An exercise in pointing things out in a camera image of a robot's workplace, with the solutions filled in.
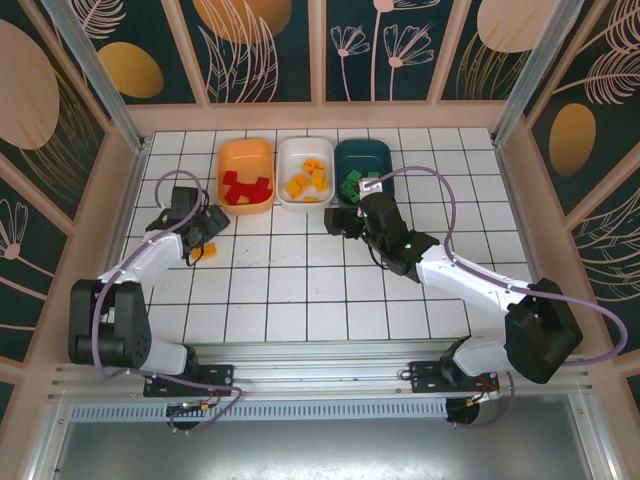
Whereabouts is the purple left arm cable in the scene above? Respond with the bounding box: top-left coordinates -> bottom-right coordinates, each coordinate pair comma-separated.
92,168 -> 247,435

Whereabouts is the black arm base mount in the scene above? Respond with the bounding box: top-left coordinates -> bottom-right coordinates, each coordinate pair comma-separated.
409,359 -> 501,396
143,363 -> 236,399

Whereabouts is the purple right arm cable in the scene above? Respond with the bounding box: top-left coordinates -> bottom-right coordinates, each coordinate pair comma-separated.
369,166 -> 629,431

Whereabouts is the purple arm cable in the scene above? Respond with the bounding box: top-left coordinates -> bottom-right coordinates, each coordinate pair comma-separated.
92,168 -> 247,435
369,166 -> 629,431

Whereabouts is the teal plastic bin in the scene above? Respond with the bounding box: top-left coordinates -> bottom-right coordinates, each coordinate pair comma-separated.
333,138 -> 394,209

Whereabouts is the slotted grey cable duct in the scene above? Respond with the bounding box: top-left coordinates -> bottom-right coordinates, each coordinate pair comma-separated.
67,402 -> 449,421

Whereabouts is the aluminium frame post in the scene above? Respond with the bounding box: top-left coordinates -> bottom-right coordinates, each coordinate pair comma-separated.
492,0 -> 586,146
47,0 -> 151,154

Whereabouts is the aluminium mounting rail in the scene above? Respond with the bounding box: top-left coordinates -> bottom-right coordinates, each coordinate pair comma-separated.
47,342 -> 596,401

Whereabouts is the white plastic bin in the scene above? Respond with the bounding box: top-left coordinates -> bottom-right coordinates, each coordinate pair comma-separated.
277,138 -> 335,214

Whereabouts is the grey metal sheet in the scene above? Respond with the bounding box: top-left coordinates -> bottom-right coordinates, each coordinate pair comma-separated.
29,418 -> 616,480

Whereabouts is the orange plastic bin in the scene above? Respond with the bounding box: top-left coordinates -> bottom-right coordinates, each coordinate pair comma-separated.
216,138 -> 275,217

